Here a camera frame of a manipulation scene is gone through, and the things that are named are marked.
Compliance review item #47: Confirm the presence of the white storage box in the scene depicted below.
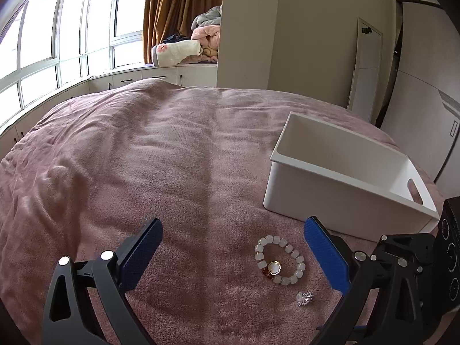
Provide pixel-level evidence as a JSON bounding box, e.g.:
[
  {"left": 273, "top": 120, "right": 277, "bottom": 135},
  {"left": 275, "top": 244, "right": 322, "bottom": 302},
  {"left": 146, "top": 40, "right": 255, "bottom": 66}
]
[{"left": 263, "top": 112, "right": 441, "bottom": 239}]

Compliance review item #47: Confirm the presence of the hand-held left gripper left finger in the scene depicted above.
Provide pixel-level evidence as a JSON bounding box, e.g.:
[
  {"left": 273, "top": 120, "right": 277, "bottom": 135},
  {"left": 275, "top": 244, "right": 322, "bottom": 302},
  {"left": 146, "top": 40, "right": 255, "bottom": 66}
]
[{"left": 42, "top": 217, "right": 164, "bottom": 345}]

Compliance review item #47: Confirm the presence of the white framed panel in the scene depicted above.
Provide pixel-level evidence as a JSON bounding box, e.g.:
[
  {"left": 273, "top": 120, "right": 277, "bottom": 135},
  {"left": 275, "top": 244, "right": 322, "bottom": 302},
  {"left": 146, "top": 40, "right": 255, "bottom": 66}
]
[{"left": 347, "top": 17, "right": 384, "bottom": 123}]

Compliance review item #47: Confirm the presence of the grey wardrobe door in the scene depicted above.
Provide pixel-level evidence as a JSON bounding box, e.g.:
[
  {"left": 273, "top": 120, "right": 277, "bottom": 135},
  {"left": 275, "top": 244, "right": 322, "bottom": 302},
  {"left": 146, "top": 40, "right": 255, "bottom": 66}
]
[{"left": 377, "top": 0, "right": 460, "bottom": 202}]

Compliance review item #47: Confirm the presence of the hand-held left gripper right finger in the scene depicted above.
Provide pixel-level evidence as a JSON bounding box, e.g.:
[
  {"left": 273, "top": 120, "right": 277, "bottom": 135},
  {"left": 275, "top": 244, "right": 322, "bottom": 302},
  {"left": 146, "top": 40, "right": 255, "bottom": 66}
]
[{"left": 303, "top": 216, "right": 423, "bottom": 345}]

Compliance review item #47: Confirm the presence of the bay window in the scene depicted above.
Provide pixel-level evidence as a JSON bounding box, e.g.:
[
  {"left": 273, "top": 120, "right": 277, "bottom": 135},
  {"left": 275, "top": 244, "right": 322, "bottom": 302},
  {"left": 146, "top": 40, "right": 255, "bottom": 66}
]
[{"left": 0, "top": 0, "right": 150, "bottom": 127}]

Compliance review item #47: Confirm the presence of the brown curtain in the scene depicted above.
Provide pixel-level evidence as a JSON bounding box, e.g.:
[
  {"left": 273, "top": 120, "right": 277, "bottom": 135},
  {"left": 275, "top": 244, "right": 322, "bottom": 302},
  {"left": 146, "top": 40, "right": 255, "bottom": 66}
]
[{"left": 143, "top": 0, "right": 226, "bottom": 66}]

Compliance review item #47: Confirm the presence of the white bead bracelet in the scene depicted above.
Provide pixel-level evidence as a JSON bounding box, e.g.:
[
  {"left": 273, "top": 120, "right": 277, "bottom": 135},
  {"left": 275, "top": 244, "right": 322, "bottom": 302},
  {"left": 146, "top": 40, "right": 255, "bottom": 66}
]
[{"left": 254, "top": 235, "right": 306, "bottom": 286}]

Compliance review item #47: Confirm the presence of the pile of clothes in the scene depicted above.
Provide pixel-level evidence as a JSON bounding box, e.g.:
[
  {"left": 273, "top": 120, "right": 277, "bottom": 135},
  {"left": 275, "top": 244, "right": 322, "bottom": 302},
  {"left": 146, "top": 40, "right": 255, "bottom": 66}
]
[{"left": 190, "top": 4, "right": 223, "bottom": 64}]

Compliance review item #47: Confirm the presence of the white and pink plush pillow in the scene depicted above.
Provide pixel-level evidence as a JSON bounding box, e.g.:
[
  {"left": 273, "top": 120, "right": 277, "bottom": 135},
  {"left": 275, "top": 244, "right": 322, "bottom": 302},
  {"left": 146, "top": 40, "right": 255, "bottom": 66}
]
[{"left": 151, "top": 39, "right": 202, "bottom": 67}]

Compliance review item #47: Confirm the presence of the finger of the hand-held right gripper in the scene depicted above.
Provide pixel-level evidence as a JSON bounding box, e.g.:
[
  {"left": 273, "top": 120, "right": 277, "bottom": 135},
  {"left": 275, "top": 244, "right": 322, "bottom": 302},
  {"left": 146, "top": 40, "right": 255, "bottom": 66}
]
[{"left": 371, "top": 233, "right": 438, "bottom": 306}]

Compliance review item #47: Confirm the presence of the pink blanket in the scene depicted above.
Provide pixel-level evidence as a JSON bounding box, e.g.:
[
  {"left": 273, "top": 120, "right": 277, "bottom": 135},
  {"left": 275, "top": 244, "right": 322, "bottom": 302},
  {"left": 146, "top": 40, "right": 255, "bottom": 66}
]
[{"left": 0, "top": 78, "right": 446, "bottom": 345}]

